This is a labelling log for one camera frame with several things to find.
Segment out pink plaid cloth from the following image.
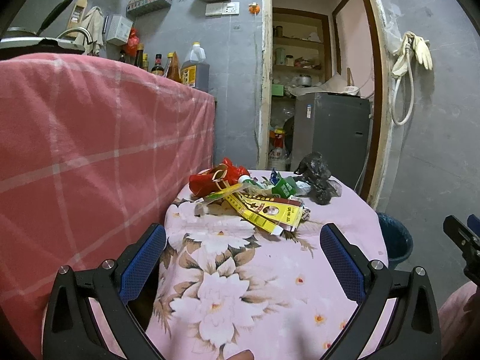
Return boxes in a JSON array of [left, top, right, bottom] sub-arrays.
[[1, 54, 216, 357]]

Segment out pink floral tablecloth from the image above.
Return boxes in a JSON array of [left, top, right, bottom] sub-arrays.
[[89, 169, 399, 360]]

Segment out wall switch plate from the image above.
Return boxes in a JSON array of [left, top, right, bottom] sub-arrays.
[[205, 2, 240, 17]]

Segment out grey washing machine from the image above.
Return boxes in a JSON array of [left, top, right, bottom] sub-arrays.
[[290, 92, 371, 189]]

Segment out wooden cutting board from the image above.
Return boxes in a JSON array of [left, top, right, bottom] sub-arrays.
[[67, 0, 88, 29]]

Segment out dark soy sauce bottle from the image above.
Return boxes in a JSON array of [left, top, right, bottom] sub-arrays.
[[151, 54, 164, 76]]

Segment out chrome faucet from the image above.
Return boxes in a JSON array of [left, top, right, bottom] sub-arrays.
[[56, 27, 93, 53]]

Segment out beige hanging towel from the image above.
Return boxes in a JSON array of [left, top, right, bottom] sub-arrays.
[[81, 6, 104, 56]]

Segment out green box on shelf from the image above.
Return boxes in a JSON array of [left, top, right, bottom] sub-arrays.
[[271, 84, 284, 97]]

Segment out white rubber gloves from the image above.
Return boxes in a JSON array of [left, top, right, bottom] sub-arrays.
[[392, 31, 433, 78]]

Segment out black wok pan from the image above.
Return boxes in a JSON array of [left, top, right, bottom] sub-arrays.
[[1, 0, 93, 60]]

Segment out black plastic bag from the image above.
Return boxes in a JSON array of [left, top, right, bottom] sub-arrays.
[[294, 152, 343, 206]]

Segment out red plastic bag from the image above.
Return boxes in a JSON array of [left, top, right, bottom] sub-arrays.
[[189, 158, 250, 198]]

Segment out blue lined trash bin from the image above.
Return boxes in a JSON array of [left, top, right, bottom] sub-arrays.
[[377, 212, 413, 270]]

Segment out yellow carton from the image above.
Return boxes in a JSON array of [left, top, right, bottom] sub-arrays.
[[225, 193, 304, 236]]

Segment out white wall box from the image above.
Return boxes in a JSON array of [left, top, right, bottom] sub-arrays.
[[106, 15, 133, 47]]

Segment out large vinegar jug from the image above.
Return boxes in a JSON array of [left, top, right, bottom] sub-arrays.
[[181, 42, 210, 93]]

